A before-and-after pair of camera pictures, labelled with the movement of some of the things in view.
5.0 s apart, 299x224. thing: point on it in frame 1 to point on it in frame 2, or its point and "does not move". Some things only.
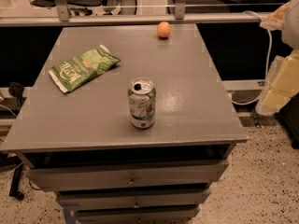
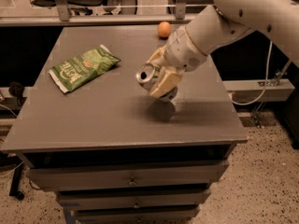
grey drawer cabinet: (82, 145) does not move
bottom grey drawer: (136, 217) does not move
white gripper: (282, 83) to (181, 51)
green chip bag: (73, 72) does not move
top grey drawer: (115, 175) does not move
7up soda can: (142, 103) to (147, 77)
